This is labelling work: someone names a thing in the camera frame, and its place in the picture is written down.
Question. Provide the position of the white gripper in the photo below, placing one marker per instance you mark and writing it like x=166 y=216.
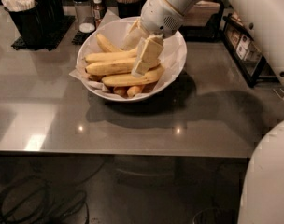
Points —
x=159 y=16

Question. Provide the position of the curved banana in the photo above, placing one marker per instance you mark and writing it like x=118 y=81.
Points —
x=107 y=56

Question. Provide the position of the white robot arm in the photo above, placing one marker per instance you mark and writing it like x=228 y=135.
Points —
x=262 y=199

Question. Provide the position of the back left banana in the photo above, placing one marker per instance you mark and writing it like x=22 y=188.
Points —
x=105 y=44

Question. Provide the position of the middle yellow banana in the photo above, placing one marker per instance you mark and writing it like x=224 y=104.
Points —
x=123 y=66

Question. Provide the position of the yellow banana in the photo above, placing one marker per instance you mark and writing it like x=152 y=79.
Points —
x=123 y=66
x=123 y=80

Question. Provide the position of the lower front yellow banana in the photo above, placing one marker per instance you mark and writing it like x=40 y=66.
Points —
x=123 y=80

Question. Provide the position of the white bowl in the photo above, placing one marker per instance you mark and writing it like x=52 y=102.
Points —
x=105 y=68

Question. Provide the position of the small bottom banana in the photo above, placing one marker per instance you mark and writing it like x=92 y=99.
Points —
x=134 y=90

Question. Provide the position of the bottom left banana piece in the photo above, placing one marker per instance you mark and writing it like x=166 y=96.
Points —
x=121 y=91

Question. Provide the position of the white paper liner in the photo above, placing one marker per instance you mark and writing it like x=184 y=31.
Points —
x=173 y=58

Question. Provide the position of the black stir stick cup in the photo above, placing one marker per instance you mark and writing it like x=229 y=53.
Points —
x=126 y=10

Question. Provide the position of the small sauce bottle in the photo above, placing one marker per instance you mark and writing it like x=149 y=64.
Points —
x=99 y=11

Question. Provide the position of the black napkin dispenser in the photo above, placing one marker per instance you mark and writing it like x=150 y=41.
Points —
x=202 y=22

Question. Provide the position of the small black mat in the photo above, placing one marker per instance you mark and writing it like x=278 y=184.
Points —
x=80 y=38

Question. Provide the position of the glass sugar shaker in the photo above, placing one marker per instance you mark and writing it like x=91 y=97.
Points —
x=84 y=16

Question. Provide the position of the black cutlery holder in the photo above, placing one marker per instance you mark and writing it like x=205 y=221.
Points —
x=46 y=14

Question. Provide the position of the black condiment packet rack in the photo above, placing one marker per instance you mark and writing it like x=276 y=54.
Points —
x=248 y=58

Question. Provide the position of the black rubber mat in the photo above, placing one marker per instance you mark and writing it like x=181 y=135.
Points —
x=34 y=38

